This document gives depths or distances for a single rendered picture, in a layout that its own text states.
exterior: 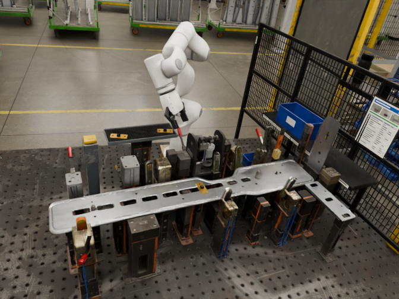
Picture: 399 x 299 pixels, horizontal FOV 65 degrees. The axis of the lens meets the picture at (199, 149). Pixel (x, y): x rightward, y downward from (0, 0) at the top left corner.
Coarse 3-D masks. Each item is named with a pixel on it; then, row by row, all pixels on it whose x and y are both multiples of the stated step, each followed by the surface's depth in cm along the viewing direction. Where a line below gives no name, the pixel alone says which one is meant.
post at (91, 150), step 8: (88, 144) 154; (96, 144) 155; (88, 152) 156; (96, 152) 158; (88, 160) 158; (96, 160) 160; (88, 168) 162; (96, 168) 164; (88, 176) 164; (96, 176) 166; (88, 184) 167; (96, 184) 169; (88, 192) 174; (96, 192) 172
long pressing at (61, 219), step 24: (240, 168) 177; (264, 168) 180; (288, 168) 183; (120, 192) 149; (144, 192) 151; (168, 192) 153; (192, 192) 155; (216, 192) 158; (240, 192) 160; (264, 192) 163; (72, 216) 133; (96, 216) 135; (120, 216) 137
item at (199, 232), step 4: (196, 188) 161; (200, 204) 163; (196, 208) 166; (200, 208) 165; (196, 212) 166; (200, 212) 167; (192, 216) 172; (196, 216) 167; (200, 216) 169; (192, 220) 173; (196, 220) 169; (192, 224) 174; (196, 224) 171; (192, 228) 174; (196, 228) 174; (200, 228) 175; (192, 232) 172; (196, 232) 173; (200, 232) 173
